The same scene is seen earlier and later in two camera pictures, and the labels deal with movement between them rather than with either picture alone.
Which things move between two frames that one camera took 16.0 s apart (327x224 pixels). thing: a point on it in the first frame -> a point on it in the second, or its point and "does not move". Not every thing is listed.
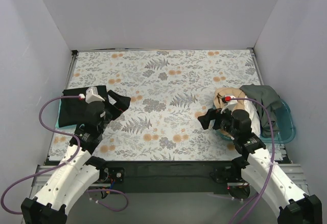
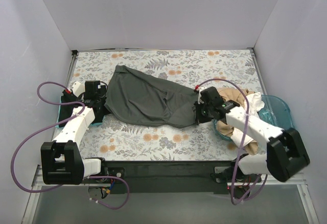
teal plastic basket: (286, 124) does not move
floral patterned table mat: (168, 89) does not move
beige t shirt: (229, 91) does not move
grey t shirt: (270, 98) -> (131, 97)
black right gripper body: (216, 120) -> (200, 114)
